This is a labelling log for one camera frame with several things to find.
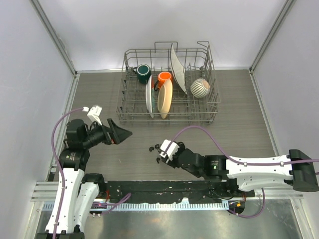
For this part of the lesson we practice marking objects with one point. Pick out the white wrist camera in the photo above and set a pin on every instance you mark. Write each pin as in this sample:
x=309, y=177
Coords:
x=93, y=113
x=168, y=149

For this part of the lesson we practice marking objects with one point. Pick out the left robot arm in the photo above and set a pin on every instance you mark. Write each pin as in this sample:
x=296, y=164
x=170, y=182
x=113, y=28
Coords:
x=76, y=189

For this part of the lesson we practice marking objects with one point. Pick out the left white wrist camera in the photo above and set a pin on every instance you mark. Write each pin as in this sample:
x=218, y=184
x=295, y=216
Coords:
x=93, y=113

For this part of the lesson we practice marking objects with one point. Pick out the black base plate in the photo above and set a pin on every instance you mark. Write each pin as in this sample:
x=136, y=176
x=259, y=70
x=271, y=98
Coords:
x=169, y=192

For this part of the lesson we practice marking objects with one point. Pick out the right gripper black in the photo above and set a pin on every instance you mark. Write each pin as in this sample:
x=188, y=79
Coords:
x=172, y=162

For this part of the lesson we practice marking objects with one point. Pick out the grey wire dish rack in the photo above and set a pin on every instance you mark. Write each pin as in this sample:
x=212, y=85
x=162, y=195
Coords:
x=197, y=62

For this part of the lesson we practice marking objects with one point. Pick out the beige bowl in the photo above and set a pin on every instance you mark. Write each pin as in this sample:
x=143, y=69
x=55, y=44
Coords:
x=165, y=98

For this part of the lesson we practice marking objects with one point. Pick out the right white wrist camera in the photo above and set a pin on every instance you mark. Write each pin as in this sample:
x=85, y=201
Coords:
x=168, y=149

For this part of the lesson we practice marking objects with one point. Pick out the orange mug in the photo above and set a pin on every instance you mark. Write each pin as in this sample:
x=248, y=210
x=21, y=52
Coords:
x=162, y=78

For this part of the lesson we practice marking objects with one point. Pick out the white green plate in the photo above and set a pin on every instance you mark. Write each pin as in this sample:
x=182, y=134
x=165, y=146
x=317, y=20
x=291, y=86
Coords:
x=150, y=97

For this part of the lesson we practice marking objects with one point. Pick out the white slotted cable duct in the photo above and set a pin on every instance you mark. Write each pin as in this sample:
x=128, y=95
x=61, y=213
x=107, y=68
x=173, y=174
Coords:
x=182, y=206

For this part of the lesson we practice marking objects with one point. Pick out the striped round bowl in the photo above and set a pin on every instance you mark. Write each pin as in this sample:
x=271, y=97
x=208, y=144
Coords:
x=200, y=88

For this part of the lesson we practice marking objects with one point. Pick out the dark green mug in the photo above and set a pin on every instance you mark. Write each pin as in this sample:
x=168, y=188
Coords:
x=143, y=73

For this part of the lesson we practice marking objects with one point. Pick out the white upright plate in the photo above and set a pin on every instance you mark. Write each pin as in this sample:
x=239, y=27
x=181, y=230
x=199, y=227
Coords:
x=177, y=69

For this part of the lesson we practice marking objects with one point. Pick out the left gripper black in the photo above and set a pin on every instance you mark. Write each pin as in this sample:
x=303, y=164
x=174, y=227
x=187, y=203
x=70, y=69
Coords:
x=119, y=134

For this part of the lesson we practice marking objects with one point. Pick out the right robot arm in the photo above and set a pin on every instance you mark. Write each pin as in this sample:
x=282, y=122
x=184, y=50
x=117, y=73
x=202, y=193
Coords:
x=295, y=169

